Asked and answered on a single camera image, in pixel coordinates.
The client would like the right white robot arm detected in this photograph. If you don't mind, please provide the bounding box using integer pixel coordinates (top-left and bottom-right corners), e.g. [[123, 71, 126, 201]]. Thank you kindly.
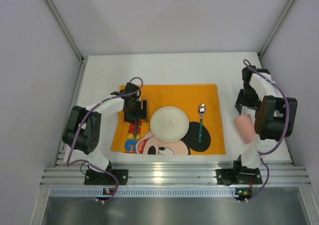
[[135, 60, 298, 169]]

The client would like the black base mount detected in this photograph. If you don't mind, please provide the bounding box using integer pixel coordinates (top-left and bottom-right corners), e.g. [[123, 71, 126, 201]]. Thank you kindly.
[[216, 168, 263, 186], [84, 169, 128, 185]]

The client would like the cream round plate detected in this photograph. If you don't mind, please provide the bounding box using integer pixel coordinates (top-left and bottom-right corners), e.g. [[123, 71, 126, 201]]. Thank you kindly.
[[150, 106, 189, 142]]

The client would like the silver spoon green handle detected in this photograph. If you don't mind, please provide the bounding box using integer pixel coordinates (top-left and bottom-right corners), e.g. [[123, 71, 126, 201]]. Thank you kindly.
[[198, 104, 206, 143]]

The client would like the orange Mickey Mouse placemat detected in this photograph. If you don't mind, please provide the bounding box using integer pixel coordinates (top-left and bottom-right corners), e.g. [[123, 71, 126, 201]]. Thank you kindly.
[[111, 84, 226, 156]]

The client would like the pink cup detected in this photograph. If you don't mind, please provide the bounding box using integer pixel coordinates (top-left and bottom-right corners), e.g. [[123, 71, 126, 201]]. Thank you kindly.
[[234, 114, 256, 144]]

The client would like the right aluminium corner post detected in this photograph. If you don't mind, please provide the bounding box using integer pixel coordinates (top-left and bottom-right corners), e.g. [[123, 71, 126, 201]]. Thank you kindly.
[[257, 0, 297, 60]]

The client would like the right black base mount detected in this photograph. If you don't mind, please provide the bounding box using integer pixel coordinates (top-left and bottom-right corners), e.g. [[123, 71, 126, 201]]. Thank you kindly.
[[216, 168, 263, 186]]

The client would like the left aluminium corner post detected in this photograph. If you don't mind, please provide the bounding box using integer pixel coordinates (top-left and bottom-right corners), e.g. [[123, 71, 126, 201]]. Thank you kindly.
[[37, 0, 85, 61]]

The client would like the aluminium corner post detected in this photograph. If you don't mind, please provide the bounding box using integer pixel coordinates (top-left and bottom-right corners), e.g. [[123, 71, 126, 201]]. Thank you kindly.
[[257, 0, 297, 60], [37, 0, 85, 61]]

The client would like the fork with green handle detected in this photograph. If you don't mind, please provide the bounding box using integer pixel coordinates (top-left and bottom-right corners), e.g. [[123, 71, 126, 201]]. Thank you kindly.
[[134, 120, 139, 140]]

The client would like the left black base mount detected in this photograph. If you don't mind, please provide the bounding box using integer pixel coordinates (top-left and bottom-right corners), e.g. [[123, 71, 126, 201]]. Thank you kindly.
[[84, 169, 128, 185]]

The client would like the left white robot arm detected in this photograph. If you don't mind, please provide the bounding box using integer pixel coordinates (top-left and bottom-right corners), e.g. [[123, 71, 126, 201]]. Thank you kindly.
[[62, 81, 148, 173]]

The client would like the aluminium rail frame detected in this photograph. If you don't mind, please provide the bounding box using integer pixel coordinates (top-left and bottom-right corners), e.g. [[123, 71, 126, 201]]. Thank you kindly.
[[40, 163, 311, 198]]

